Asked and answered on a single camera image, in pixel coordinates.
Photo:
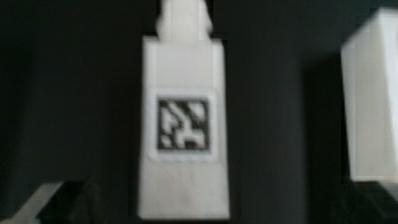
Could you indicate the white leg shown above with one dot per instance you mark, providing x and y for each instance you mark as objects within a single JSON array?
[{"x": 183, "y": 185}]

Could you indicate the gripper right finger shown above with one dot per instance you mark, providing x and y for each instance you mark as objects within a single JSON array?
[{"x": 364, "y": 204}]

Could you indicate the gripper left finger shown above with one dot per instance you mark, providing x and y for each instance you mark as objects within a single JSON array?
[{"x": 64, "y": 203}]

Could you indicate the white square tabletop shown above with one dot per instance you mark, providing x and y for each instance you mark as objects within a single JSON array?
[{"x": 369, "y": 87}]

